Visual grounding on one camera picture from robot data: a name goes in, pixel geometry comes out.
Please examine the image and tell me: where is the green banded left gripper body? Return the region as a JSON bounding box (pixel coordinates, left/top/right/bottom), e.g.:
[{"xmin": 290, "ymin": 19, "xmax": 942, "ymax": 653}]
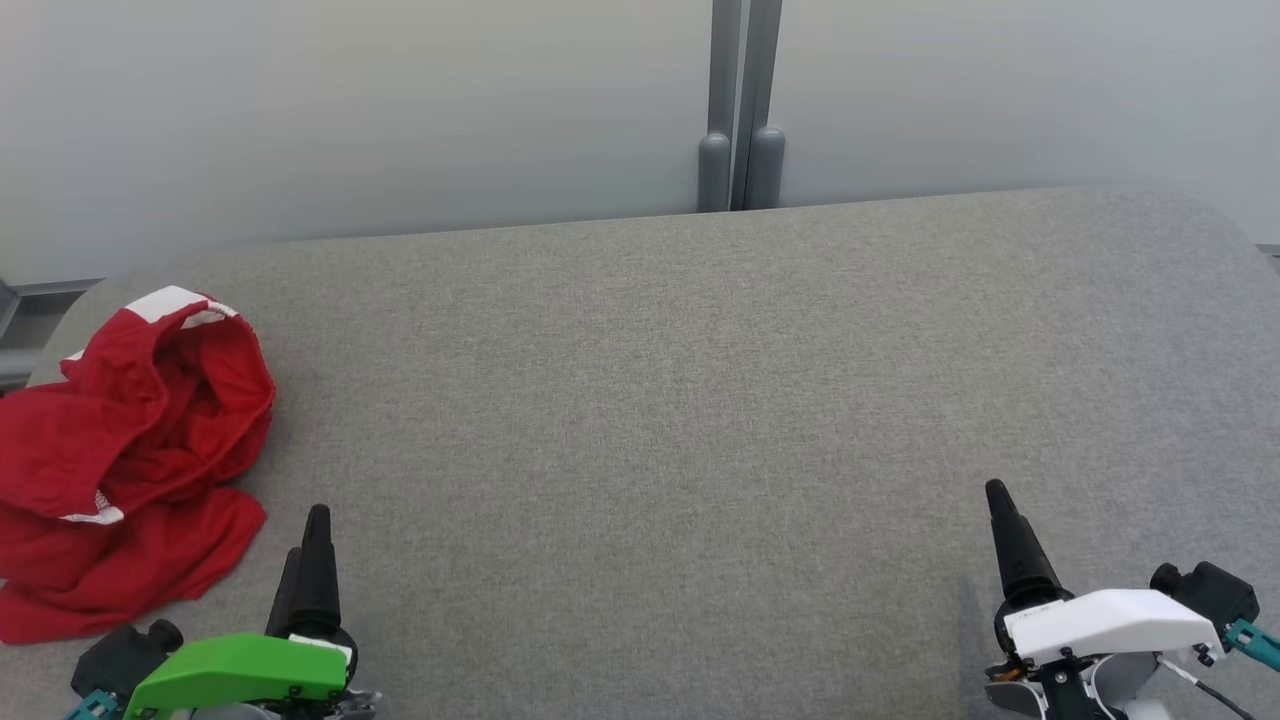
[{"xmin": 122, "ymin": 620, "xmax": 381, "ymax": 720}]

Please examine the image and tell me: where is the grey metal cart frame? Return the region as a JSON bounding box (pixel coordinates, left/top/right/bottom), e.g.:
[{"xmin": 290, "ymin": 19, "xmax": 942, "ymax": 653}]
[{"xmin": 0, "ymin": 278, "xmax": 101, "ymax": 391}]

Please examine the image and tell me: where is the red jersey with white sleeves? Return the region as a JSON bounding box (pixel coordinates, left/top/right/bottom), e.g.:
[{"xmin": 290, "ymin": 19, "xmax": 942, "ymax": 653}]
[{"xmin": 0, "ymin": 285, "xmax": 277, "ymax": 523}]

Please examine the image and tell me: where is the right arm cable teal plug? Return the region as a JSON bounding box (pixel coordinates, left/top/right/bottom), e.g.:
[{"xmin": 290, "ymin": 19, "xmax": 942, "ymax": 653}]
[{"xmin": 1165, "ymin": 618, "xmax": 1280, "ymax": 720}]

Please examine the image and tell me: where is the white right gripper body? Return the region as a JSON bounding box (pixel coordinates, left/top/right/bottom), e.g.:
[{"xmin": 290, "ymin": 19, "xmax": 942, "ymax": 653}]
[{"xmin": 985, "ymin": 588, "xmax": 1226, "ymax": 720}]

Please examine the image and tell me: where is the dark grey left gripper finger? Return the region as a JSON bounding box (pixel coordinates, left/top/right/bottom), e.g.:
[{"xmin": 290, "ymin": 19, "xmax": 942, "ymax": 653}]
[
  {"xmin": 290, "ymin": 504, "xmax": 342, "ymax": 635},
  {"xmin": 268, "ymin": 547, "xmax": 303, "ymax": 636}
]

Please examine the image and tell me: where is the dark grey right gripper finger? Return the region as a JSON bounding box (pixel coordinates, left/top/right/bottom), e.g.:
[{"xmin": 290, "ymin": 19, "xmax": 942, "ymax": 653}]
[{"xmin": 985, "ymin": 480, "xmax": 1066, "ymax": 606}]

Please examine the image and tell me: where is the grey partition post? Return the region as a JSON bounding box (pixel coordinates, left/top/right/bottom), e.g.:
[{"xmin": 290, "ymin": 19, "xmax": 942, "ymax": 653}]
[
  {"xmin": 697, "ymin": 0, "xmax": 744, "ymax": 213},
  {"xmin": 744, "ymin": 0, "xmax": 787, "ymax": 210}
]

